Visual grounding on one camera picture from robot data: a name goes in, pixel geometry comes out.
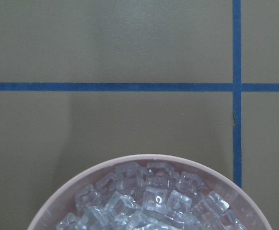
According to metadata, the pink bowl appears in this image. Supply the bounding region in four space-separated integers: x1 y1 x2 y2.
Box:
28 154 272 230

